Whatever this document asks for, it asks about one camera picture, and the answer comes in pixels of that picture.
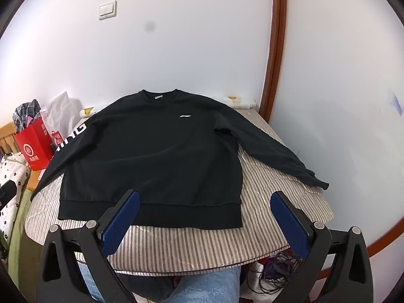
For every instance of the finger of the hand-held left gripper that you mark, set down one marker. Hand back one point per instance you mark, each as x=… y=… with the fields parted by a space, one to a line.
x=7 y=192

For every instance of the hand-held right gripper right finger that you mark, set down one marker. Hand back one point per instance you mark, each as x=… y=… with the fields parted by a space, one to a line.
x=290 y=224

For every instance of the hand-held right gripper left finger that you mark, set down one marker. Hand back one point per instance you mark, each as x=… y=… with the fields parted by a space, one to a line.
x=120 y=224

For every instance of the black sweatshirt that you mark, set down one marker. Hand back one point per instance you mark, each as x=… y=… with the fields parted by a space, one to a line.
x=151 y=157

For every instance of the white dotted cloth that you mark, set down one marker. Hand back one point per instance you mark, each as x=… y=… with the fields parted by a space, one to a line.
x=12 y=170

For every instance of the red paper bag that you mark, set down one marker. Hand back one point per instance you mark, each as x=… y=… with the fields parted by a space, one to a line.
x=33 y=145

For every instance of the green blanket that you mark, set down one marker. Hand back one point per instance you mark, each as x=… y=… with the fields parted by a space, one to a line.
x=22 y=252

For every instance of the striped quilted mattress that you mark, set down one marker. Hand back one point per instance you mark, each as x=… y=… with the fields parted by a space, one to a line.
x=195 y=246

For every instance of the plaid cloth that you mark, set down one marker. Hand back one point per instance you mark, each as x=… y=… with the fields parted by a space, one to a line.
x=26 y=113

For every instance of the white plastic bag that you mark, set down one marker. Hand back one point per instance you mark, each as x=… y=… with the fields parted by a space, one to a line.
x=61 y=113

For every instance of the brown wooden baseboard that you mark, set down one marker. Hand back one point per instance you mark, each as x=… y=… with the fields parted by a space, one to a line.
x=386 y=230

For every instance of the person's blue jeans legs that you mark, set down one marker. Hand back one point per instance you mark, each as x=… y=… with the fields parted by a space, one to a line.
x=214 y=287

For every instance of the rolled paper with yellow prints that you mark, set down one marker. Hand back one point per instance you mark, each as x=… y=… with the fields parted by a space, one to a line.
x=243 y=103

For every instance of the brown wooden door frame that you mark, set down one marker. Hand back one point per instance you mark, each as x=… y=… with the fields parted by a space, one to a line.
x=275 y=38

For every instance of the white light switch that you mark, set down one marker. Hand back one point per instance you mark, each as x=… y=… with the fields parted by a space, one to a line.
x=107 y=10

